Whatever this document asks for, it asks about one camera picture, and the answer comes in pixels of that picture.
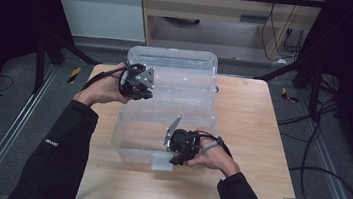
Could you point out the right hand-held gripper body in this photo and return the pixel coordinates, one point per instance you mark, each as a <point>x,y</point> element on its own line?
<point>183,144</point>

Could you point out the light wooden desk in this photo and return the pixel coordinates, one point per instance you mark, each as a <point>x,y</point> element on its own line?
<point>208,7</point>

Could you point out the white cabinet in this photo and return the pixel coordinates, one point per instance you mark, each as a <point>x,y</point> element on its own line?
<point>100,13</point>

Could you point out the person's left hand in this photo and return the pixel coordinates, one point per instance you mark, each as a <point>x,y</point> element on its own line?
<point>101,89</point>

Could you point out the aluminium floor rail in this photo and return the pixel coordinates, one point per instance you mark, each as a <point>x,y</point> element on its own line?
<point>332,184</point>
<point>9,134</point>

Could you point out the yellow black striped tape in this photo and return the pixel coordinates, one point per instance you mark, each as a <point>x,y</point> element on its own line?
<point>74,74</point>
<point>286,93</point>

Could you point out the person's right hand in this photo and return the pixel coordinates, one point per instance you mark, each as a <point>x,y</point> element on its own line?
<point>214,157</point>

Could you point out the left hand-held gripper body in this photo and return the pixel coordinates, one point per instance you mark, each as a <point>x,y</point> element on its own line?
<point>133,77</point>

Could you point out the black metal stand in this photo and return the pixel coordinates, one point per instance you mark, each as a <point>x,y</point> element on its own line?
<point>314,91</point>
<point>39,63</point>

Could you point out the clear plastic storage box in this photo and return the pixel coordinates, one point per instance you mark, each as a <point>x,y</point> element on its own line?
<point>134,155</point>
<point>172,57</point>

